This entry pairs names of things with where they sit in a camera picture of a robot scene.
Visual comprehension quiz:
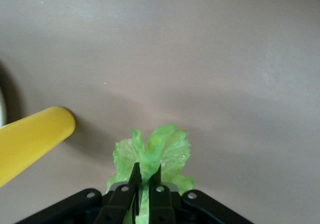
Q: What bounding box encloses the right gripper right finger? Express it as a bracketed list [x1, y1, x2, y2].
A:
[149, 164, 255, 224]

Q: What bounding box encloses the yellow mustard squeeze bottle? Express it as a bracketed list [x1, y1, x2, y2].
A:
[0, 105, 77, 189]

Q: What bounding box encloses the white round plate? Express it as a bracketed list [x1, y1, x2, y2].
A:
[0, 85, 7, 129]

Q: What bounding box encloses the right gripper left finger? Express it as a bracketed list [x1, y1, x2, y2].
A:
[14, 162, 141, 224]

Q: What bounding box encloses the green lettuce leaf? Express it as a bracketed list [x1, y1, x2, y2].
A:
[106, 123, 195, 224]

